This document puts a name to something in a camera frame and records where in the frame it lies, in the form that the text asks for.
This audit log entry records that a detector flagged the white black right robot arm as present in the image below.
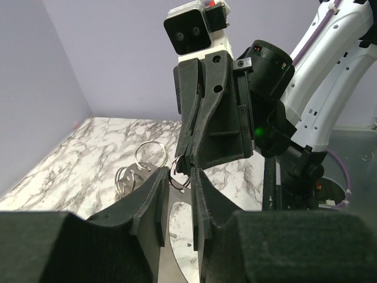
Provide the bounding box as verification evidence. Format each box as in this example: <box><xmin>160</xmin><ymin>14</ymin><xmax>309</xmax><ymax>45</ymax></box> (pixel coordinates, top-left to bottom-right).
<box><xmin>164</xmin><ymin>1</ymin><xmax>376</xmax><ymax>210</ymax></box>

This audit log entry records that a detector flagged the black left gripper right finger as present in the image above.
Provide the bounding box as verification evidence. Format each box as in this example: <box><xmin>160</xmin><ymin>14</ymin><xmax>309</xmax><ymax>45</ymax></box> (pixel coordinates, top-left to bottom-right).
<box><xmin>191</xmin><ymin>168</ymin><xmax>376</xmax><ymax>282</ymax></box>

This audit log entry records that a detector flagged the split keyring four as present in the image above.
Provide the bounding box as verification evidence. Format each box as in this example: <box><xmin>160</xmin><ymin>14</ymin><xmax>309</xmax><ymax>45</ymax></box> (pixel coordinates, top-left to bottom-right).
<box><xmin>114</xmin><ymin>167</ymin><xmax>136</xmax><ymax>200</ymax></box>

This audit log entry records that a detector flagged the split keyring six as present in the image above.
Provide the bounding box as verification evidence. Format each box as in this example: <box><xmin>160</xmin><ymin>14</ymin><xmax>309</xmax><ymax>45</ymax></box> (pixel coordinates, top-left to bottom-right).
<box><xmin>134</xmin><ymin>140</ymin><xmax>168</xmax><ymax>172</ymax></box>

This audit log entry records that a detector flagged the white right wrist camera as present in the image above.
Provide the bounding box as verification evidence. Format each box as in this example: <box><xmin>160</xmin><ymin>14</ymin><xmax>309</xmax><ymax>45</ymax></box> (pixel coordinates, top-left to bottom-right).
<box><xmin>163</xmin><ymin>1</ymin><xmax>234</xmax><ymax>62</ymax></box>

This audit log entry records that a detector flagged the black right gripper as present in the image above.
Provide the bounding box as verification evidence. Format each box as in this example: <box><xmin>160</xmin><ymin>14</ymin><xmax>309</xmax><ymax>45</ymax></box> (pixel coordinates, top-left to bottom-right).
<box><xmin>173</xmin><ymin>51</ymin><xmax>253</xmax><ymax>172</ymax></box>

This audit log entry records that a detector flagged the split keyring five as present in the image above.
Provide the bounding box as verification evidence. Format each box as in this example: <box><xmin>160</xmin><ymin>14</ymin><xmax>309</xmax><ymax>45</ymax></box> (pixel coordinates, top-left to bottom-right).
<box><xmin>168</xmin><ymin>156</ymin><xmax>191</xmax><ymax>193</ymax></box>

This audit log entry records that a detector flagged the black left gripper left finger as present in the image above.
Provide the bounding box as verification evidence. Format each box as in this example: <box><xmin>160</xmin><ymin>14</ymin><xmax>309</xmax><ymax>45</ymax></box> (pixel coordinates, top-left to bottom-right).
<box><xmin>1</xmin><ymin>167</ymin><xmax>169</xmax><ymax>282</ymax></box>

